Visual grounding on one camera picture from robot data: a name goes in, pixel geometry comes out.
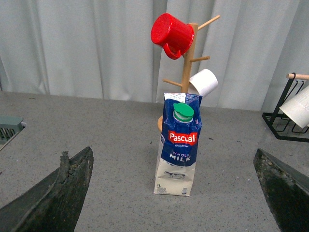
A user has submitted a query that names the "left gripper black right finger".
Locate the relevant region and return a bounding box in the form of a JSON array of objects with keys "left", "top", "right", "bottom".
[{"left": 253, "top": 149, "right": 309, "bottom": 232}]

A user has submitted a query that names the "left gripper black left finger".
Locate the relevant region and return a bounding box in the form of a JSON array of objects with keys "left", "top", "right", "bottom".
[{"left": 0, "top": 147, "right": 94, "bottom": 232}]

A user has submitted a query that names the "cream ribbed mug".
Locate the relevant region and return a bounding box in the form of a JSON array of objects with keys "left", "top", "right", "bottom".
[{"left": 280, "top": 86, "right": 309, "bottom": 129}]

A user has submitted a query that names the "blue white milk carton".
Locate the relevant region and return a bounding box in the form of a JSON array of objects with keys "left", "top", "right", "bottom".
[{"left": 154, "top": 93, "right": 202, "bottom": 196}]

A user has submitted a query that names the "green plastic basket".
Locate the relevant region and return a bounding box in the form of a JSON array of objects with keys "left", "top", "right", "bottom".
[{"left": 0, "top": 116, "right": 24, "bottom": 145}]

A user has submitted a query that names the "white smooth mug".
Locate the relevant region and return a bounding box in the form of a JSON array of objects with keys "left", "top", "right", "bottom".
[{"left": 188, "top": 69, "right": 218, "bottom": 97}]

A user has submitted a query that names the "wooden mug tree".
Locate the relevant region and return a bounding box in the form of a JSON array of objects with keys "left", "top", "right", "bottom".
[{"left": 156, "top": 14, "right": 221, "bottom": 133}]

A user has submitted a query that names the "grey curtain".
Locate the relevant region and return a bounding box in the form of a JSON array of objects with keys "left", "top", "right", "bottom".
[{"left": 0, "top": 0, "right": 309, "bottom": 112}]

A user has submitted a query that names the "red mug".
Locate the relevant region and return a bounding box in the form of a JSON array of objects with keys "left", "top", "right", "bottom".
[{"left": 151, "top": 13, "right": 195, "bottom": 60}]

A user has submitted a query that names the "black wire mug rack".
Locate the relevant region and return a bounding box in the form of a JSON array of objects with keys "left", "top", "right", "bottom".
[{"left": 262, "top": 72, "right": 309, "bottom": 143}]

